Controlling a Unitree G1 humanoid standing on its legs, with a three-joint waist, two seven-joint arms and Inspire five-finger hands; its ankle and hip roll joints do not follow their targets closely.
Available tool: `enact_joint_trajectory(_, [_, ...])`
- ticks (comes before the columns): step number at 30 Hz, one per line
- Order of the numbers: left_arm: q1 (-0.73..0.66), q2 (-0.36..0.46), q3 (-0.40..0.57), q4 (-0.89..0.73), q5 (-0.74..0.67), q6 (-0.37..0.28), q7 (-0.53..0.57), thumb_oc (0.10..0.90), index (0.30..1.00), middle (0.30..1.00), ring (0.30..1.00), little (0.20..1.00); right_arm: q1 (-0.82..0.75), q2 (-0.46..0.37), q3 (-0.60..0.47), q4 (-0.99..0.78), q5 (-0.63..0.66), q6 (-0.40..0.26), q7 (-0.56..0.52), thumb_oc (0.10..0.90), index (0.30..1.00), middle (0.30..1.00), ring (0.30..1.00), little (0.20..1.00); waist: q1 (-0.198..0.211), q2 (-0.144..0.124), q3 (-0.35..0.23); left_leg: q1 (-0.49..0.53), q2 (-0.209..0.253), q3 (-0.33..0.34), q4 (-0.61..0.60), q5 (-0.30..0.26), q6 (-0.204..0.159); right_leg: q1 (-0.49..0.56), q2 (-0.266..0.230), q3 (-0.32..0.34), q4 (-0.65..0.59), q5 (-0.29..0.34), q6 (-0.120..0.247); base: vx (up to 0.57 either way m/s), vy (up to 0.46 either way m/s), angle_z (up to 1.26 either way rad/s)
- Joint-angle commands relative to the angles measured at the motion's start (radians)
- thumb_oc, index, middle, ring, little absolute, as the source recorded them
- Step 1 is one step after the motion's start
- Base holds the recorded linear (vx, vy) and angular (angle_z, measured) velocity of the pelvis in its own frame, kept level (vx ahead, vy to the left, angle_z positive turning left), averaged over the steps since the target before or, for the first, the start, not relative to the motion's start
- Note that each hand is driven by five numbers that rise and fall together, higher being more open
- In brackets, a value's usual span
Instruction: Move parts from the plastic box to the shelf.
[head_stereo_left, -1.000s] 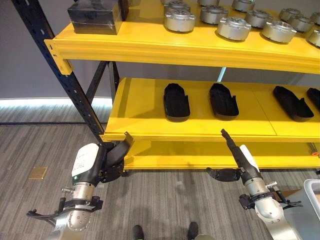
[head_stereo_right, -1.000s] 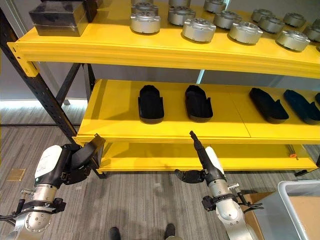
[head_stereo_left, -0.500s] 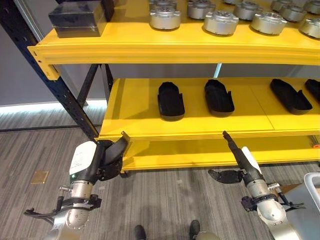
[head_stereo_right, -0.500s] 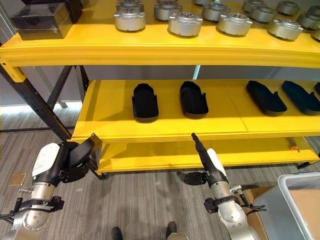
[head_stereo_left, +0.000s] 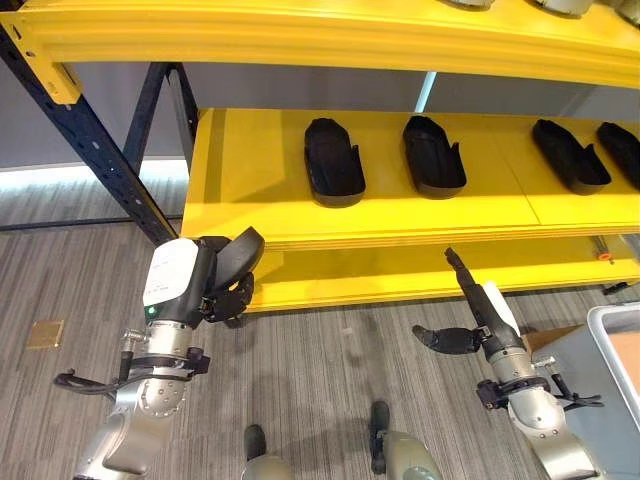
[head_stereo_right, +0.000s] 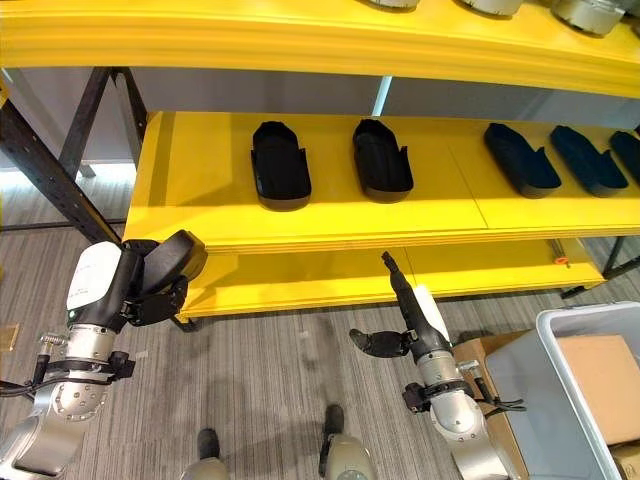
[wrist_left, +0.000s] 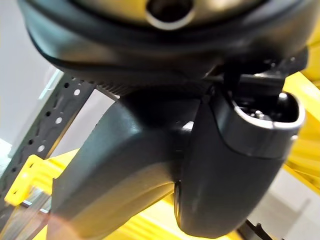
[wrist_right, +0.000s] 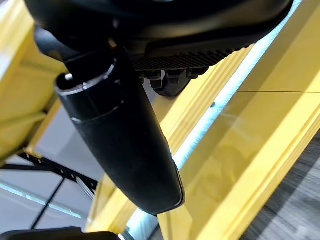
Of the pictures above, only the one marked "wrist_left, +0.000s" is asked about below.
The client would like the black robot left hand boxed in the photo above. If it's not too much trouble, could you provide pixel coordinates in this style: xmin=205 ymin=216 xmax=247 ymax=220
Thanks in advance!
xmin=16 ymin=0 xmax=320 ymax=238

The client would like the grey perforated shelf upright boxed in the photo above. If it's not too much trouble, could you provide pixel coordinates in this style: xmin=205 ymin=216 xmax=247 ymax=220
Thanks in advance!
xmin=0 ymin=74 xmax=99 ymax=240

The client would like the yellow steel shelf beam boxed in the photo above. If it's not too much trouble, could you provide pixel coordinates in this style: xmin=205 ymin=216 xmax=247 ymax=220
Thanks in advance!
xmin=4 ymin=147 xmax=242 ymax=240
xmin=282 ymin=41 xmax=320 ymax=196

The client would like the silver shelf deck panel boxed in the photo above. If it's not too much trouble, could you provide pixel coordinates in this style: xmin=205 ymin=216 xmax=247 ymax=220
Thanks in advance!
xmin=4 ymin=186 xmax=54 ymax=240

